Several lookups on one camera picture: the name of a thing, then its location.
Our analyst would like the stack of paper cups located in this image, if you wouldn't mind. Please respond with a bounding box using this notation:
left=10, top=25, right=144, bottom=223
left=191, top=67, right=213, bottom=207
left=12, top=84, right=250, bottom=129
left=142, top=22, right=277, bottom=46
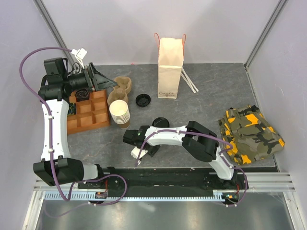
left=109, top=100, right=130, bottom=129

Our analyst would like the black brown rolled sock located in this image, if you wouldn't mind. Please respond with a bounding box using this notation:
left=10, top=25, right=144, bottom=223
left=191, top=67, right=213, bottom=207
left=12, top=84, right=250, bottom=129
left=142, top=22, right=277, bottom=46
left=75, top=89, right=90, bottom=102

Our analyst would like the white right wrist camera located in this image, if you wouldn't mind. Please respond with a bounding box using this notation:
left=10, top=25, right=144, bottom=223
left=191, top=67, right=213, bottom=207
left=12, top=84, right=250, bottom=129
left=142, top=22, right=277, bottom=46
left=130, top=147, right=148, bottom=167

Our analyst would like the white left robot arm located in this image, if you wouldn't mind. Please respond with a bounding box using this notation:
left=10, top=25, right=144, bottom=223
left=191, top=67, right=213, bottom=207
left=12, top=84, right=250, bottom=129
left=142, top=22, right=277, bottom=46
left=33, top=57, right=117, bottom=188

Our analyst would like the white paper takeout bag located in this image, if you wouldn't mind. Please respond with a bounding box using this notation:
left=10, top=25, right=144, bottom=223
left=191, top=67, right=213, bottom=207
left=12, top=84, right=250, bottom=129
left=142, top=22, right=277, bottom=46
left=154, top=33, right=187, bottom=99

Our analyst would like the grey slotted cable duct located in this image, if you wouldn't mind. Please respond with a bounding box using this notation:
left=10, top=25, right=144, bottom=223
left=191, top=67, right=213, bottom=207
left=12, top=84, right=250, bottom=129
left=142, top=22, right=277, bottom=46
left=44, top=190, right=238, bottom=202

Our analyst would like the orange compartment organizer tray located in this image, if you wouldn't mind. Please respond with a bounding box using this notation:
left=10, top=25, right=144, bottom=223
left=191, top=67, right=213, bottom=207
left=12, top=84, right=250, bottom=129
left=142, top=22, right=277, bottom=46
left=67, top=90, right=111, bottom=135

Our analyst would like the blue yellow rolled sock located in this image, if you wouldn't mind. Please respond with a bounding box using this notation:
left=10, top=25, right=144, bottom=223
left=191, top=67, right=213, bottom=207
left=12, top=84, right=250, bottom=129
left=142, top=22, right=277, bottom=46
left=68, top=103, right=76, bottom=116

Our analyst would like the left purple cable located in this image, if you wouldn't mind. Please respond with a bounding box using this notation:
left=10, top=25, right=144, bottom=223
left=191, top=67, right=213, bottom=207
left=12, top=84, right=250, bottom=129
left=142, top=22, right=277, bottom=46
left=19, top=46, right=128, bottom=218

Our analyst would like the black plastic cup lid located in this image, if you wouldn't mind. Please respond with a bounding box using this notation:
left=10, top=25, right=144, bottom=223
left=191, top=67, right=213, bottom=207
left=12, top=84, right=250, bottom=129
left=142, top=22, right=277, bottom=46
left=152, top=117, right=170, bottom=128

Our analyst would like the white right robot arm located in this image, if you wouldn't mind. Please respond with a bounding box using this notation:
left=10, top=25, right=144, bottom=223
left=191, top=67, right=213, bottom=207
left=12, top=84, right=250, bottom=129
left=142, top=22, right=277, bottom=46
left=123, top=121, right=237, bottom=189

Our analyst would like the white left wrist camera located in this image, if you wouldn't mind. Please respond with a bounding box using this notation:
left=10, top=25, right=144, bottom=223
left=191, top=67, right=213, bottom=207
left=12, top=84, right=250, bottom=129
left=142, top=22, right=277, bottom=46
left=71, top=48, right=88, bottom=68

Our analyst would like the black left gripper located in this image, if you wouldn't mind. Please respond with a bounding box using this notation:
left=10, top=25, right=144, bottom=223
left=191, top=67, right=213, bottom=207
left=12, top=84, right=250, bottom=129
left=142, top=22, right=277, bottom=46
left=63, top=63, right=117, bottom=93

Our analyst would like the cardboard cup carrier tray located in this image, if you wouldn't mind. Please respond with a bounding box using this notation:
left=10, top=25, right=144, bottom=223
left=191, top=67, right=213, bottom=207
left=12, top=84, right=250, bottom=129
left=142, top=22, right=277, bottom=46
left=107, top=76, right=132, bottom=106

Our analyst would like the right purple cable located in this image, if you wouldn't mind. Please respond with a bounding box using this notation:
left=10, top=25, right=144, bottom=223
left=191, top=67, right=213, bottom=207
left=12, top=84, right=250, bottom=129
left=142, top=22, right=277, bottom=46
left=134, top=129, right=249, bottom=208

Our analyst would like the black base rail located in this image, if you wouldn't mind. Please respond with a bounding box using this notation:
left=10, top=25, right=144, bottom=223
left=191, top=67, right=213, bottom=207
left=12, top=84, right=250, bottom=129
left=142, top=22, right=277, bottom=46
left=77, top=167, right=251, bottom=192

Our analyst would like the camouflage yellow green cloth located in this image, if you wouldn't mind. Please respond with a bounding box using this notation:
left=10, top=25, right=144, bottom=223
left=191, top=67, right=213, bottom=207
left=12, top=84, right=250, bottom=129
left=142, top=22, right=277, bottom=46
left=218, top=105, right=285, bottom=165

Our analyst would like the purple cable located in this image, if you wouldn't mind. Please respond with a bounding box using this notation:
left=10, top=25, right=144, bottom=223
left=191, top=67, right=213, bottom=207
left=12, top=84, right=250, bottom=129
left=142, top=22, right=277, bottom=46
left=134, top=129, right=249, bottom=208
left=19, top=46, right=128, bottom=218

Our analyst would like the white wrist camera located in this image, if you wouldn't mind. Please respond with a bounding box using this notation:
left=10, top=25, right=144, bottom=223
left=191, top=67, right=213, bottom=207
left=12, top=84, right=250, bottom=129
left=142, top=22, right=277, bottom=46
left=130, top=147, right=148, bottom=167
left=71, top=48, right=88, bottom=68

